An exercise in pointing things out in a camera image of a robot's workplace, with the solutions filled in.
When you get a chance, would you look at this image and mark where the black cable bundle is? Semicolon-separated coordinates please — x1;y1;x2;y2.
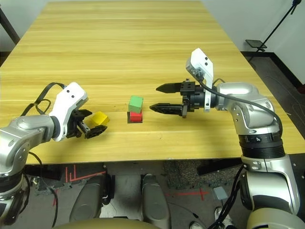
209;164;245;229

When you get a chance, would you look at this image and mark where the black square marker patch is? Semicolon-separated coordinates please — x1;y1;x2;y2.
127;112;144;125

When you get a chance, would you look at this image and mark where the black table base bar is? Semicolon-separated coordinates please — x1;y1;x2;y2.
197;157;243;177
25;165;61;182

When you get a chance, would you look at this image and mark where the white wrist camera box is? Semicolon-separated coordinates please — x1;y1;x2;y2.
185;47;214;113
49;82;89;142

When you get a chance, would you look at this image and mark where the green wooden block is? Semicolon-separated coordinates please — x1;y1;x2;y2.
128;95;144;113

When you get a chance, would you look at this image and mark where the grey robot left leg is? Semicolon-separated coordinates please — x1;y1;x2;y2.
69;175;112;219

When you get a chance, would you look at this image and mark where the dark slanted table leg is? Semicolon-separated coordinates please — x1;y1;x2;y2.
0;7;20;45

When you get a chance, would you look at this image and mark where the dark speckled floor mat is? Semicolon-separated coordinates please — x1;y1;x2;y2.
164;161;211;189

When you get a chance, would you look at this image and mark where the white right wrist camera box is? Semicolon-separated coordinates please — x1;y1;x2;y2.
185;47;214;113

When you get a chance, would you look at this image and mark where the grey robot leg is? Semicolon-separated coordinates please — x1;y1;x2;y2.
69;175;112;219
142;174;172;229

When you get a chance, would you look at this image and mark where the black tripod stand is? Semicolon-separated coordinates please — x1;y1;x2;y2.
249;0;302;62

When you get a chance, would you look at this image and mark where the red wooden block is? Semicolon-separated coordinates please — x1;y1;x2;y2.
129;111;143;123

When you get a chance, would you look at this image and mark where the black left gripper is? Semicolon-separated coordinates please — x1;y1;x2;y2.
65;109;108;139

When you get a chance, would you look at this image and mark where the grey foot pedal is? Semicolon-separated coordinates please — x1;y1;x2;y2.
213;187;229;200

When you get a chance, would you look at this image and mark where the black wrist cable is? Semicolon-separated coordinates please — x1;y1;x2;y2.
22;82;66;117
197;71;284;139

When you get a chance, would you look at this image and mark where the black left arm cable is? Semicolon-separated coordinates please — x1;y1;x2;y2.
28;151;60;227

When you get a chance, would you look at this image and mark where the yellow wooden block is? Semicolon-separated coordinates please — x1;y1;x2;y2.
91;111;111;126

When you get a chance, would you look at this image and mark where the grey robot right leg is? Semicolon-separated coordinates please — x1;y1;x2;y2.
142;174;172;229

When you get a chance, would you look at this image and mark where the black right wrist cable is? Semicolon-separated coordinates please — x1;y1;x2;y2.
197;71;284;139

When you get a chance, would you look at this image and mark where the olive robot torso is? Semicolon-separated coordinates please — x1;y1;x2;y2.
53;217;158;229

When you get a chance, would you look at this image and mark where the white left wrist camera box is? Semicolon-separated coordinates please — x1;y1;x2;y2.
49;82;89;142

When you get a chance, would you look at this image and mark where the black tray on stand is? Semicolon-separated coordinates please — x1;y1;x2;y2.
245;39;267;50

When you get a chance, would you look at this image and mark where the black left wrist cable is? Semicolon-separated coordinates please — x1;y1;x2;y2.
22;82;66;117

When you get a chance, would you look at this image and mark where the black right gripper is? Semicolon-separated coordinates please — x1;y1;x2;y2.
149;80;207;119

